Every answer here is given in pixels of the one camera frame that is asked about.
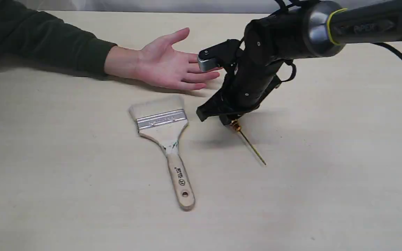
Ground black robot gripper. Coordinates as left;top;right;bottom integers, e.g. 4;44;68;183
196;17;312;125

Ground green sleeved forearm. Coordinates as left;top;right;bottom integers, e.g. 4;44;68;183
0;0;142;78

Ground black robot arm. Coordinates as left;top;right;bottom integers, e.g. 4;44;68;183
196;0;402;126

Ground open bare hand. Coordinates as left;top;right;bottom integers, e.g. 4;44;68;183
132;27;220;91

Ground wide wooden paint brush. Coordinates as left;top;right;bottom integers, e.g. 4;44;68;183
128;95;196;211

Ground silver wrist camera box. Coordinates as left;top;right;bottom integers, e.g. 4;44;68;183
197;39;241;73

